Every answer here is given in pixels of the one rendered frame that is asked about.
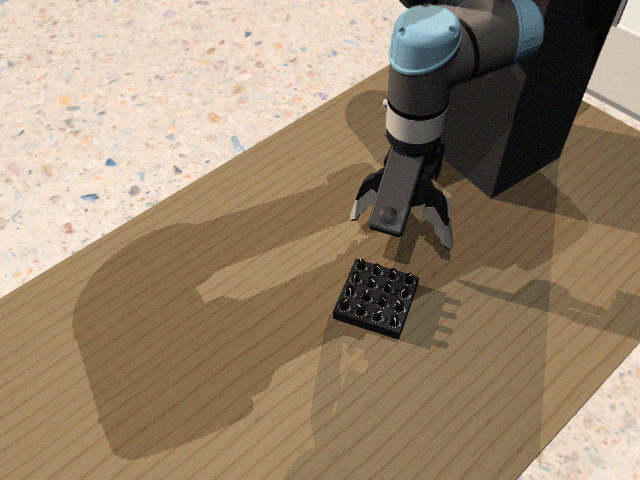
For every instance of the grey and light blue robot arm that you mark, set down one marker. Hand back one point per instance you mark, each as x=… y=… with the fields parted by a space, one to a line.
x=426 y=61

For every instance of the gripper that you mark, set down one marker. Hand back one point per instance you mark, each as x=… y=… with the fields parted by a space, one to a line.
x=436 y=210

